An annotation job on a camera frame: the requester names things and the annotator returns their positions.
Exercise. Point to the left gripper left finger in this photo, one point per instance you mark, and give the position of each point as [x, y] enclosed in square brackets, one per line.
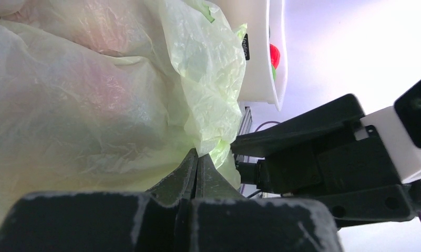
[179, 184]

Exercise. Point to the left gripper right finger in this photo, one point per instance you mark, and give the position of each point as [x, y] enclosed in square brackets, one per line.
[211, 184]

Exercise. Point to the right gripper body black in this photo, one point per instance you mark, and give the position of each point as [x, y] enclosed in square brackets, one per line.
[328, 154]

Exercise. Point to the pale green plastic bag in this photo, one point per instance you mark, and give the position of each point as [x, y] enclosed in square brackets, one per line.
[111, 95]

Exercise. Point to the white plastic basket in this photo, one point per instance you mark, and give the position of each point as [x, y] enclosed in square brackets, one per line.
[265, 22]

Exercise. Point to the red apple in basket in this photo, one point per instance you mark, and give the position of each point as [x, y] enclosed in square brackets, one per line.
[275, 56]

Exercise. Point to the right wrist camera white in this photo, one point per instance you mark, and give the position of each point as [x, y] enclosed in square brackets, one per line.
[399, 127]

